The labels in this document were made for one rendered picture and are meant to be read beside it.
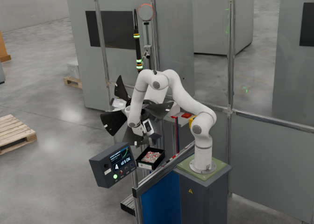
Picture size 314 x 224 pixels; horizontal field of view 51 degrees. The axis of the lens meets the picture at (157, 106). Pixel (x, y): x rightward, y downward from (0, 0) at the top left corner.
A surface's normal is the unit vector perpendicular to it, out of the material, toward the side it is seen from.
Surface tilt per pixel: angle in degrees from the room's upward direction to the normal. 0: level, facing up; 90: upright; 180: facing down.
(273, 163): 90
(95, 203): 0
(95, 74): 90
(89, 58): 90
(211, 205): 90
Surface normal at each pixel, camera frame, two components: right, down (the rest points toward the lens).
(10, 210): -0.07, -0.91
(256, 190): -0.64, 0.35
